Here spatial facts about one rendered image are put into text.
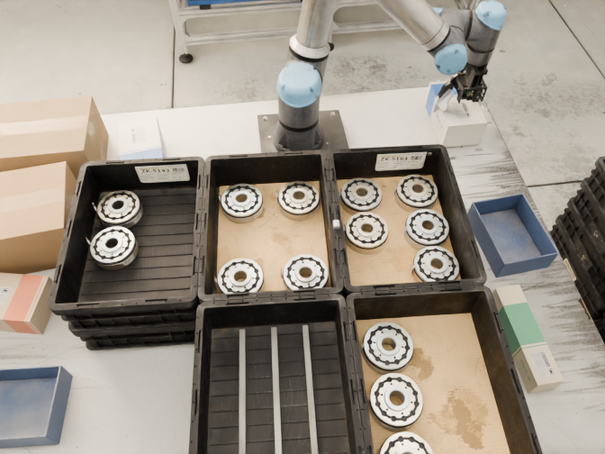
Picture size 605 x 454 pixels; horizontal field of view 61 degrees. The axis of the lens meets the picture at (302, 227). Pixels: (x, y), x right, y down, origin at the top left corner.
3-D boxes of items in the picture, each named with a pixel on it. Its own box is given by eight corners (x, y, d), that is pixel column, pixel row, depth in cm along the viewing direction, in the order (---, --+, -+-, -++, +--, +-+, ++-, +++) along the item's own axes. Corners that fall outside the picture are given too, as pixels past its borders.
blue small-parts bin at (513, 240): (465, 217, 143) (472, 202, 137) (514, 208, 145) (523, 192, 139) (495, 278, 132) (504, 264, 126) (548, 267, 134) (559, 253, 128)
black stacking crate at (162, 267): (98, 193, 134) (83, 163, 124) (211, 186, 135) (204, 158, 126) (68, 334, 111) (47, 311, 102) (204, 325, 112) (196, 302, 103)
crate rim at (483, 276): (326, 156, 128) (326, 149, 126) (443, 149, 130) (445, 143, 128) (344, 297, 106) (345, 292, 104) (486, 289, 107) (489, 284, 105)
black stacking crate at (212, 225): (212, 186, 135) (205, 157, 126) (323, 181, 136) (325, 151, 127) (206, 325, 112) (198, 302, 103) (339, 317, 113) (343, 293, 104)
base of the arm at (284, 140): (270, 126, 157) (269, 100, 149) (318, 122, 159) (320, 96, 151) (275, 160, 148) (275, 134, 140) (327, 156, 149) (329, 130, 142)
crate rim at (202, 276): (206, 161, 127) (204, 155, 125) (325, 156, 128) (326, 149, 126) (198, 306, 104) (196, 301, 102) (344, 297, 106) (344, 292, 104)
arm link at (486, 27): (474, -4, 130) (508, -1, 129) (462, 34, 139) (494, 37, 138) (475, 14, 126) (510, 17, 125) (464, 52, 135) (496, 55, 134)
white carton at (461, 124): (424, 104, 168) (429, 82, 161) (459, 101, 169) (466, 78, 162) (441, 148, 157) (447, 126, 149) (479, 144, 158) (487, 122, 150)
